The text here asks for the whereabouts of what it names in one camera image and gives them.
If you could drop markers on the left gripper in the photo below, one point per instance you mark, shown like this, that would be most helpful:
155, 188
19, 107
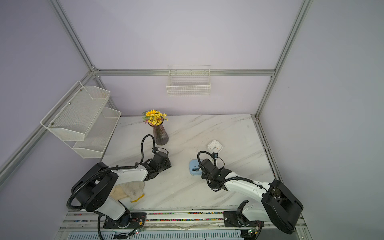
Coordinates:
168, 164

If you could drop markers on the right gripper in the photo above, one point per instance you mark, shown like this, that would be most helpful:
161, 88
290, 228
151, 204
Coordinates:
204, 175

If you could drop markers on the blue alarm clock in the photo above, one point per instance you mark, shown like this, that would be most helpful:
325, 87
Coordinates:
194, 168

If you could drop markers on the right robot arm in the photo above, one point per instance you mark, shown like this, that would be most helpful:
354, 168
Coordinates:
281, 207

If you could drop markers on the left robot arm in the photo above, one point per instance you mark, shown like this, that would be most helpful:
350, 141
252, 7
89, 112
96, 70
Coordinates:
92, 191

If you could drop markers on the dark glass vase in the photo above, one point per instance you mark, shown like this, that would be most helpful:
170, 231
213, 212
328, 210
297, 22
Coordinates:
160, 134

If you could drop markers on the white yellow cloth glove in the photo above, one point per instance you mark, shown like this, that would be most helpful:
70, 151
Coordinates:
132, 190

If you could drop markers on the yellow flower bouquet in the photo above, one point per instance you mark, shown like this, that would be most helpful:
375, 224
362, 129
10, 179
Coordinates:
154, 118

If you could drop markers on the lower white mesh shelf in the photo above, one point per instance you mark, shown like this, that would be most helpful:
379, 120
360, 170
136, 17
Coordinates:
99, 136

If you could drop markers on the white mesh shelf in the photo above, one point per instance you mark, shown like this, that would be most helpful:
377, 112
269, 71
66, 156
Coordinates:
73, 117
99, 136

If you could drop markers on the upper white mesh shelf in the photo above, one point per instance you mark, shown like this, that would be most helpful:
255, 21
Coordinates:
73, 117

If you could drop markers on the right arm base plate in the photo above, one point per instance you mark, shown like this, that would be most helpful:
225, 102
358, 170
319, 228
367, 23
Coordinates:
237, 219

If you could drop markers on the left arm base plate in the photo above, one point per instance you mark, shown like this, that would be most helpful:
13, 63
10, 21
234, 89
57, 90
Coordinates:
133, 221

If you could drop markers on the white wire wall basket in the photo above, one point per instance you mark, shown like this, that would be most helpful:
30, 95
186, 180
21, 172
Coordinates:
189, 80

